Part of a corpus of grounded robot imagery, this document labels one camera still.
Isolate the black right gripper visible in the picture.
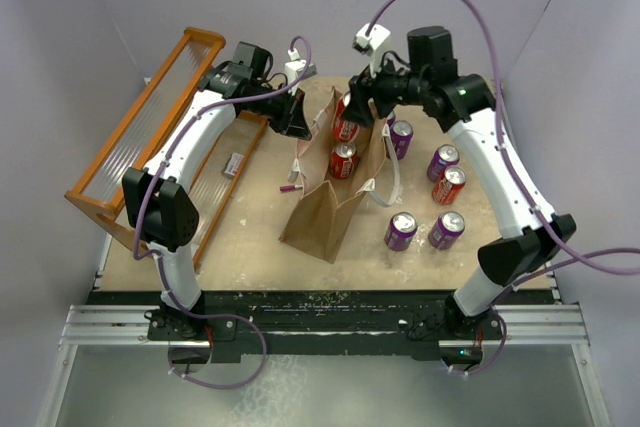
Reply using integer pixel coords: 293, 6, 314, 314
343, 47, 430, 127

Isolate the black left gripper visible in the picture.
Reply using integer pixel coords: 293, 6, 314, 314
244, 83, 312, 141

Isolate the red cola can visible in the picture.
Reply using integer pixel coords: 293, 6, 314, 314
432, 165, 466, 205
329, 142, 357, 180
331, 93, 360, 142

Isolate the brown canvas tote bag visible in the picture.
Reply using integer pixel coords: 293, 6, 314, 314
279, 88, 400, 263

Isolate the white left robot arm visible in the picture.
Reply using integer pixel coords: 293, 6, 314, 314
121, 42, 314, 339

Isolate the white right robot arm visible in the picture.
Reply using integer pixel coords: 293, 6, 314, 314
343, 24, 576, 338

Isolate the purple soda can far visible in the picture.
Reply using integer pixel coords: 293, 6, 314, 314
386, 111, 396, 129

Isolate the purple soda can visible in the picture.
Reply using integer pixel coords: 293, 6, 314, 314
428, 211, 466, 250
390, 120, 414, 160
386, 111, 396, 129
384, 211, 418, 252
426, 144, 460, 182

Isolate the small purple marker pen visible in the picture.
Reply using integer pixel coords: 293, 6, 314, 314
279, 184, 303, 193

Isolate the small brown packet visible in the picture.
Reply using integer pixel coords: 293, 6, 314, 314
222, 152, 244, 179

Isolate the purple soda can front left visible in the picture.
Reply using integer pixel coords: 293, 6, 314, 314
384, 211, 418, 252

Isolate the purple soda can front right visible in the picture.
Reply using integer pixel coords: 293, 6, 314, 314
428, 211, 466, 250

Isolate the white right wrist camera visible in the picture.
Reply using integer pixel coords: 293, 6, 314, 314
352, 23, 391, 78

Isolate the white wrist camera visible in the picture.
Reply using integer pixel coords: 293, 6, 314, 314
284, 47, 317, 95
352, 23, 391, 78

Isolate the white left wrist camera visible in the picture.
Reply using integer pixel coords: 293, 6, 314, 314
284, 47, 317, 95

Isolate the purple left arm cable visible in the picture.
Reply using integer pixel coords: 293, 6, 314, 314
132, 35, 314, 391

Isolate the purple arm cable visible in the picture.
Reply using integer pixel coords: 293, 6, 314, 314
132, 35, 314, 391
369, 0, 640, 378

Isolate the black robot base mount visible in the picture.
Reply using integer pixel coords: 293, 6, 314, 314
87, 289, 554, 365

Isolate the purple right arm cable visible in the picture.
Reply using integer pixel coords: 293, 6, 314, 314
369, 0, 640, 378

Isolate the aluminium front rail frame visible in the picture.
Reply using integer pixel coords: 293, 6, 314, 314
34, 301, 614, 427

